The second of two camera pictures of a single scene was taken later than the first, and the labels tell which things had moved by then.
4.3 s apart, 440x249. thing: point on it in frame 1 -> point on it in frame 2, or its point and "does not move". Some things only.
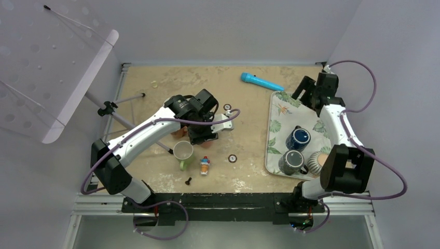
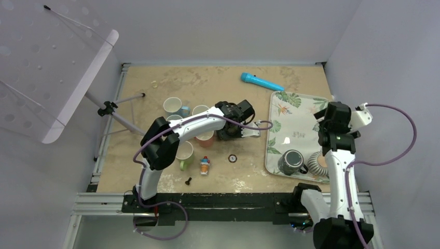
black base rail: (222, 208) does not move
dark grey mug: (291, 162) does not move
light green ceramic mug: (183, 151) does not move
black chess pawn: (188, 182) does not move
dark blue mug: (298, 139) -> (231, 132)
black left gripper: (198, 138) -> (241, 122)
